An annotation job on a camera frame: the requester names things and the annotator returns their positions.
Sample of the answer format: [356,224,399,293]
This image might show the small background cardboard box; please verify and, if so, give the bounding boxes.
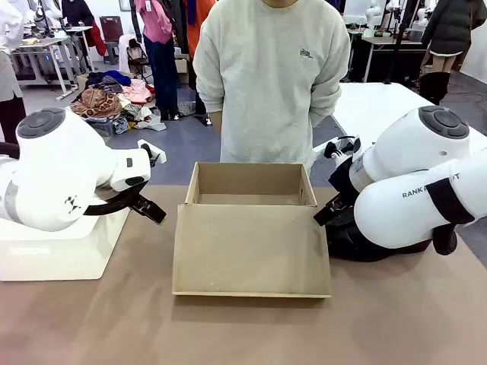
[173,54,190,85]

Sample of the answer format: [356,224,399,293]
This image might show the red hanging garment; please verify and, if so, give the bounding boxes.
[90,21,108,57]

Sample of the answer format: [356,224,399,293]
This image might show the black tripod pole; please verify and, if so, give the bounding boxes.
[383,0,419,85]

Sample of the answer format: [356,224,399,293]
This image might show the black folding chair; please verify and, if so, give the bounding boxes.
[119,33,151,81]

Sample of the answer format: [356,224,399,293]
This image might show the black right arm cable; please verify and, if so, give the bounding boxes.
[432,223,458,256]

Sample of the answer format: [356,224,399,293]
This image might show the person in dark jacket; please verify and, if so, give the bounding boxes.
[418,0,487,106]

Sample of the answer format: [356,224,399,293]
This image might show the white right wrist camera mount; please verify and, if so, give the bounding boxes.
[311,135,362,168]

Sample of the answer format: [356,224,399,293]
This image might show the white plastic storage bin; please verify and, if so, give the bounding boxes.
[0,207,131,282]

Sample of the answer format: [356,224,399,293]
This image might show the person in grey sweatshirt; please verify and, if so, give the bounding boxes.
[193,0,352,163]

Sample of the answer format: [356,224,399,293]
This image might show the figure in pink top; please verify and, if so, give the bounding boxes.
[135,0,180,122]

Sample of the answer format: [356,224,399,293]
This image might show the pink cloth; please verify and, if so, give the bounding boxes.
[120,78,155,106]

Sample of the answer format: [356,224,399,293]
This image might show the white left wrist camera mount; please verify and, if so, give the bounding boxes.
[137,139,167,166]

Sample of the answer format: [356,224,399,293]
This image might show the brown cardboard shoe box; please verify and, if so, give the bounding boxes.
[171,161,332,299]

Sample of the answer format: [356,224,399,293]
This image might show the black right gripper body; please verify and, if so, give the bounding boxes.
[329,157,358,202]

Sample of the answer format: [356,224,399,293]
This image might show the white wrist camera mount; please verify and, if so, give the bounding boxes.
[137,139,167,166]
[311,135,362,168]

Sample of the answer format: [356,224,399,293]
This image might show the white table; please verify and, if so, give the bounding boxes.
[331,82,487,154]

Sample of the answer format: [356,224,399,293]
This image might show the brown chair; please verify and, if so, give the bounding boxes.
[99,15,125,65]

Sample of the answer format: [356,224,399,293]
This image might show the orange hanging garment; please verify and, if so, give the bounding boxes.
[184,0,217,60]

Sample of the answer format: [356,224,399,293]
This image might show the black leather shoe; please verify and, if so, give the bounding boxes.
[326,207,435,263]

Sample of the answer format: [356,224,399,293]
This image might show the black background table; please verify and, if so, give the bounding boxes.
[346,28,431,84]

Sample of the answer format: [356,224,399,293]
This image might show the white crumpled cloth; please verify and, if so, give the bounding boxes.
[133,106,168,132]

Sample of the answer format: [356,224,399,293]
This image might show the blue cloth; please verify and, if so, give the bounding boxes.
[101,69,132,87]

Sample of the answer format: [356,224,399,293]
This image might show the brown patterned cloth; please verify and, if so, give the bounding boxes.
[70,86,123,119]

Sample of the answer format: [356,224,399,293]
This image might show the grey desk with white legs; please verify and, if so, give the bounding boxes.
[10,25,95,101]

